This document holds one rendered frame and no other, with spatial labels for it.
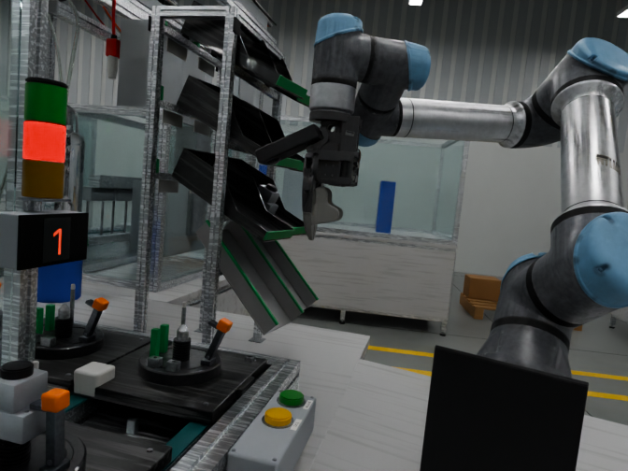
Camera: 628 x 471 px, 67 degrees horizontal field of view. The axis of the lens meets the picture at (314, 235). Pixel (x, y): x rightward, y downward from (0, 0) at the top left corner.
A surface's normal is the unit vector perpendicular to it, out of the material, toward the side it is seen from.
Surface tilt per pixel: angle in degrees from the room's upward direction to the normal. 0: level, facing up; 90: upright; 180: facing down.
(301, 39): 90
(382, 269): 90
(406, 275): 90
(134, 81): 90
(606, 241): 62
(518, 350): 29
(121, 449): 0
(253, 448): 0
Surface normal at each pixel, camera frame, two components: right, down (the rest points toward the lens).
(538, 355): 0.13, -0.77
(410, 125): 0.21, 0.58
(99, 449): 0.09, -0.99
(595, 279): -0.73, 0.47
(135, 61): -0.24, 0.07
